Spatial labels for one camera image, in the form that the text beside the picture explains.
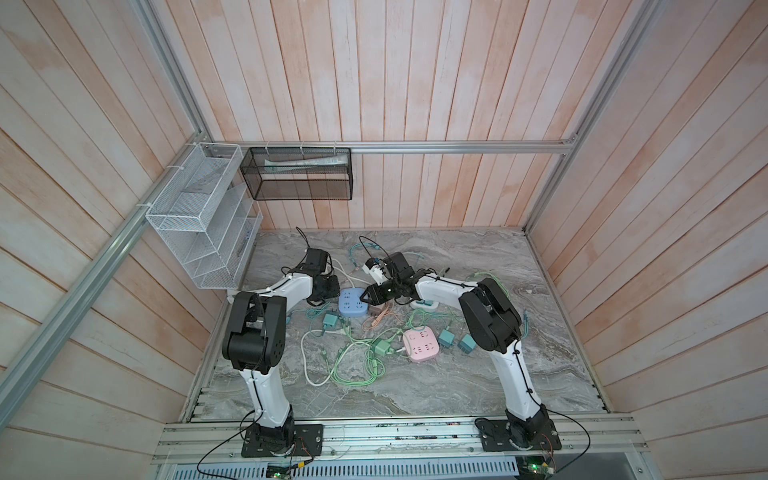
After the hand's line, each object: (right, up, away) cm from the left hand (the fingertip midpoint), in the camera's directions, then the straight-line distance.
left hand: (334, 293), depth 99 cm
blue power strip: (+6, -2, -3) cm, 7 cm away
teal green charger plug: (0, -8, -6) cm, 10 cm away
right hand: (+11, -2, +1) cm, 11 cm away
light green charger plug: (+16, -14, -13) cm, 25 cm away
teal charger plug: (+36, -13, -11) cm, 39 cm away
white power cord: (-8, -18, -12) cm, 23 cm away
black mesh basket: (-13, +42, +5) cm, 44 cm away
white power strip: (+31, -3, -4) cm, 32 cm away
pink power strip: (+28, -14, -11) cm, 33 cm away
